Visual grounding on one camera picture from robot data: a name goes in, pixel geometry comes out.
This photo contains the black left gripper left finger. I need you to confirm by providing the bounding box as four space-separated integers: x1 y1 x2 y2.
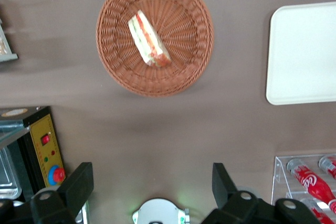
0 162 95 224

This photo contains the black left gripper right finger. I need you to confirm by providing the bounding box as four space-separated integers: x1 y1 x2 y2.
201 162 321 224

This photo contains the triangle sandwich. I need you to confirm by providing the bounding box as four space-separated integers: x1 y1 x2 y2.
128 9 172 68

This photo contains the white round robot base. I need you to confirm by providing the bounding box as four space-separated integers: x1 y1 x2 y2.
132 198 190 224

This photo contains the metal baking tray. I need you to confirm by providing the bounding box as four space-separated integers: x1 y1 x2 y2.
0 147 22 200

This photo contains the round brown wicker basket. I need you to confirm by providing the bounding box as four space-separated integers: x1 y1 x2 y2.
96 0 215 98

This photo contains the white plastic tray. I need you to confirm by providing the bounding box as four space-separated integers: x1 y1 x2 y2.
265 1 336 106

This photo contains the red emergency stop button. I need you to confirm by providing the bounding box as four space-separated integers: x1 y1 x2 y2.
48 165 66 186

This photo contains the clear acrylic bottle rack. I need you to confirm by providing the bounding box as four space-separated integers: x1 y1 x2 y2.
271 153 336 224

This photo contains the black appliance with yellow panel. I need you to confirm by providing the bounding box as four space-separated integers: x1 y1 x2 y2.
0 105 66 202

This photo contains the red cola bottle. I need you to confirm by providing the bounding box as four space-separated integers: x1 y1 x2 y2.
300 199 335 224
318 155 336 180
286 157 336 214

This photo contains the grey framed box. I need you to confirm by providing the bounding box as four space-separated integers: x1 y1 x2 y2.
0 18 18 63

